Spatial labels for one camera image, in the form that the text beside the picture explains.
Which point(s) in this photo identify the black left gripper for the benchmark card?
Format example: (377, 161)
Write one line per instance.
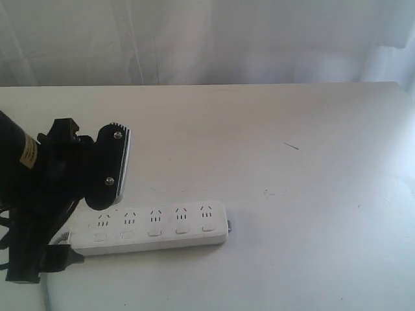
(43, 187)

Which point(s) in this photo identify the white five-outlet power strip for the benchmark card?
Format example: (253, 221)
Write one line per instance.
(136, 229)

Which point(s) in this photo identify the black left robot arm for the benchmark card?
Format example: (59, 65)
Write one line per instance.
(40, 188)

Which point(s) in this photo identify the white backdrop curtain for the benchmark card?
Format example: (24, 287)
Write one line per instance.
(85, 43)

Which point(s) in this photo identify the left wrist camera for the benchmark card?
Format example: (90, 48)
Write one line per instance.
(106, 167)

